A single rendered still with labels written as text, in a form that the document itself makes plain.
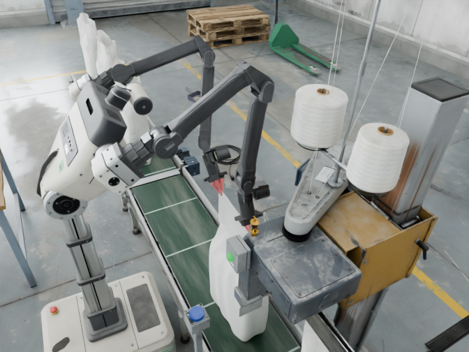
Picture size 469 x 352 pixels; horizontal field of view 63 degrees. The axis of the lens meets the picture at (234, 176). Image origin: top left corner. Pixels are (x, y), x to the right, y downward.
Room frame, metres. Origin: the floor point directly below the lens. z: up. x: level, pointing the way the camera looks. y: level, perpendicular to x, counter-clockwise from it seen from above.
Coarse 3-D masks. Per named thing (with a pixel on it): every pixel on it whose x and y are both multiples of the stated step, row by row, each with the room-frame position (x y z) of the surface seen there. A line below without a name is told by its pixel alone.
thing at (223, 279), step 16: (224, 208) 1.31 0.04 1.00; (224, 224) 1.30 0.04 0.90; (240, 224) 1.16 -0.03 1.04; (224, 240) 1.24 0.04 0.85; (224, 256) 1.17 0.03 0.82; (224, 272) 1.13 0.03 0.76; (224, 288) 1.11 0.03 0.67; (224, 304) 1.11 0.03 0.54; (240, 320) 0.99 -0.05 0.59; (256, 320) 1.00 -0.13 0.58; (240, 336) 0.99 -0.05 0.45
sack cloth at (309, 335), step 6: (306, 324) 0.74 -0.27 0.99; (306, 330) 0.73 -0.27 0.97; (312, 330) 0.71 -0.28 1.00; (306, 336) 0.72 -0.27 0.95; (312, 336) 0.70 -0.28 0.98; (306, 342) 0.71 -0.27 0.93; (312, 342) 0.69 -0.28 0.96; (318, 342) 0.67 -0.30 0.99; (306, 348) 0.69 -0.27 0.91; (312, 348) 0.68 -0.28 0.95; (318, 348) 0.66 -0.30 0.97; (324, 348) 0.65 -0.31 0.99
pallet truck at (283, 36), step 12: (276, 0) 6.55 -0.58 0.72; (276, 12) 6.55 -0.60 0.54; (276, 24) 6.49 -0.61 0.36; (276, 36) 6.30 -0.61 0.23; (288, 36) 6.41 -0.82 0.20; (276, 48) 6.15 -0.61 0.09; (300, 48) 6.19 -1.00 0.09; (300, 60) 5.66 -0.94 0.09; (324, 60) 5.70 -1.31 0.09; (312, 72) 5.29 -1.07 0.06
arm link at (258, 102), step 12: (264, 84) 1.16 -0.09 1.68; (252, 96) 1.19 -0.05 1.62; (264, 96) 1.15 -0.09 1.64; (252, 108) 1.17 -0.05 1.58; (264, 108) 1.18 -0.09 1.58; (252, 120) 1.16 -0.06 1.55; (264, 120) 1.18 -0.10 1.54; (252, 132) 1.16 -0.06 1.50; (252, 144) 1.15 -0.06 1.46; (240, 156) 1.17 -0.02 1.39; (252, 156) 1.15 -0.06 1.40; (240, 168) 1.15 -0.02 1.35; (252, 168) 1.14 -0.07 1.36; (240, 180) 1.12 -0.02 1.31; (252, 180) 1.13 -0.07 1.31
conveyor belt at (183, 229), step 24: (144, 192) 2.12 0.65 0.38; (168, 192) 2.13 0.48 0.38; (192, 192) 2.14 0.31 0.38; (168, 216) 1.88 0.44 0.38; (192, 216) 1.89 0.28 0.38; (168, 240) 1.66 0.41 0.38; (192, 240) 1.67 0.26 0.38; (192, 264) 1.48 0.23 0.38; (192, 288) 1.31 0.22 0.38; (216, 312) 1.16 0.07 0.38; (216, 336) 1.03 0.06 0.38; (264, 336) 1.04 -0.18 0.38; (288, 336) 1.04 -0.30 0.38
